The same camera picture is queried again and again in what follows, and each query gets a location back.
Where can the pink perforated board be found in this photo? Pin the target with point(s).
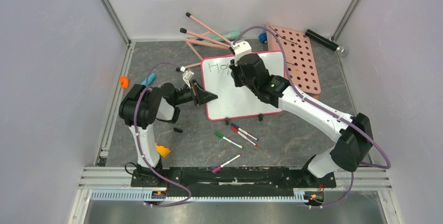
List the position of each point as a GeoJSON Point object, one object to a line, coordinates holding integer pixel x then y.
{"type": "Point", "coordinates": [299, 58]}

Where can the green whiteboard marker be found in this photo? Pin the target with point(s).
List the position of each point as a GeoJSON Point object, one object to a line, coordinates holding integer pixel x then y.
{"type": "Point", "coordinates": [228, 140]}

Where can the teal green toy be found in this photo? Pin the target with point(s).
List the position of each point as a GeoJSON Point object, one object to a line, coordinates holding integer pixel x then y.
{"type": "Point", "coordinates": [229, 36]}

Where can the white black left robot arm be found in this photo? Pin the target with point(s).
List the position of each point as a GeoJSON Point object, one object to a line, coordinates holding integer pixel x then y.
{"type": "Point", "coordinates": [144, 105]}

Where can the purple whiteboard marker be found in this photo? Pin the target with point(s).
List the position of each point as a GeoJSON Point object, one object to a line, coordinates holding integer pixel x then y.
{"type": "Point", "coordinates": [218, 168]}

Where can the black flashlight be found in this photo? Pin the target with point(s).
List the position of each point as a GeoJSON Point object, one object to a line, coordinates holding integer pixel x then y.
{"type": "Point", "coordinates": [339, 49]}

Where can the blue toy marker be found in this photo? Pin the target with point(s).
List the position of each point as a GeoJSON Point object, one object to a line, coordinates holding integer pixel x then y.
{"type": "Point", "coordinates": [148, 81]}

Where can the blue toy car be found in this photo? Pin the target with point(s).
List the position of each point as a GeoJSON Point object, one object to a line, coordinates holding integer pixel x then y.
{"type": "Point", "coordinates": [263, 38]}

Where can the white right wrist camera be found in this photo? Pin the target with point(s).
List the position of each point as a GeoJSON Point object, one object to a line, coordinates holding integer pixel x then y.
{"type": "Point", "coordinates": [240, 49]}

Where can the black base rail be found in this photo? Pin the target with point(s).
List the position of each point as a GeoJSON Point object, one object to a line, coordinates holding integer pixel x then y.
{"type": "Point", "coordinates": [231, 181]}

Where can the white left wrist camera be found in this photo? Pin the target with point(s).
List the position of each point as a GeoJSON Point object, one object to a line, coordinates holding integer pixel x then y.
{"type": "Point", "coordinates": [187, 75]}

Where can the pink easel legs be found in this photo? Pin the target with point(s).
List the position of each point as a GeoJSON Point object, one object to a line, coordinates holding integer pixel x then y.
{"type": "Point", "coordinates": [202, 39]}

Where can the orange plastic piece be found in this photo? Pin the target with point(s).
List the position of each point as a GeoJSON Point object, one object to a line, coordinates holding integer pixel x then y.
{"type": "Point", "coordinates": [124, 82]}

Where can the blue whiteboard marker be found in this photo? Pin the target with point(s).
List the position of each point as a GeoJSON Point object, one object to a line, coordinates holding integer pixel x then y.
{"type": "Point", "coordinates": [242, 131]}

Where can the pink framed whiteboard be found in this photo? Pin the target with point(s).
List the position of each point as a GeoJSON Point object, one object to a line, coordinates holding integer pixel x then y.
{"type": "Point", "coordinates": [232, 102]}

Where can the red whiteboard marker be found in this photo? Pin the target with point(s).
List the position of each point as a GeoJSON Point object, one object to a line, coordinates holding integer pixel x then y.
{"type": "Point", "coordinates": [243, 136]}

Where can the yellow orange wedge block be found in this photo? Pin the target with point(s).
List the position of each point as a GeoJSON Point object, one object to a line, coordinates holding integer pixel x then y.
{"type": "Point", "coordinates": [163, 151]}

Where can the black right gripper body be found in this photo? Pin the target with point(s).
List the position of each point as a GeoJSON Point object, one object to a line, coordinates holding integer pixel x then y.
{"type": "Point", "coordinates": [238, 66]}

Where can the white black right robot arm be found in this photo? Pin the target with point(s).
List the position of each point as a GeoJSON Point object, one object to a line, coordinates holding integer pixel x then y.
{"type": "Point", "coordinates": [349, 133]}

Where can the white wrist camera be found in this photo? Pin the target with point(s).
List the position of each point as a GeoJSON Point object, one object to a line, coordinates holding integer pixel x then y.
{"type": "Point", "coordinates": [187, 75]}
{"type": "Point", "coordinates": [240, 49]}

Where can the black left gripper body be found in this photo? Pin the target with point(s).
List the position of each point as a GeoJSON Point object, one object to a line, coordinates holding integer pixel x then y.
{"type": "Point", "coordinates": [193, 97]}

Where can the black marker cap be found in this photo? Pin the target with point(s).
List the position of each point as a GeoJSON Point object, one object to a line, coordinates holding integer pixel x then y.
{"type": "Point", "coordinates": [178, 130]}

